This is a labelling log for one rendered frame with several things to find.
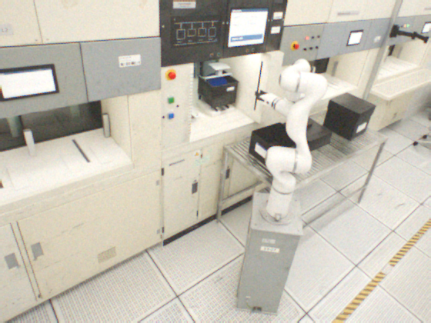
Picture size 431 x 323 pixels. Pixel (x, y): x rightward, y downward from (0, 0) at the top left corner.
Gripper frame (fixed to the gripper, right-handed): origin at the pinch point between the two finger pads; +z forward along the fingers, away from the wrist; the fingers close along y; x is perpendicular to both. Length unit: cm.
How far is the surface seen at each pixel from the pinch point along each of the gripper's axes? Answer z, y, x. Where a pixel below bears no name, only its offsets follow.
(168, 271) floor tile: -6, -68, -119
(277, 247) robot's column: -67, -37, -56
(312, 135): -22, 40, -33
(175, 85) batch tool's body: 14, -53, 9
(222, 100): 33.4, -3.1, -19.6
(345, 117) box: -25, 76, -25
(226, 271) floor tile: -30, -36, -119
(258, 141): -11.2, -5.6, -29.4
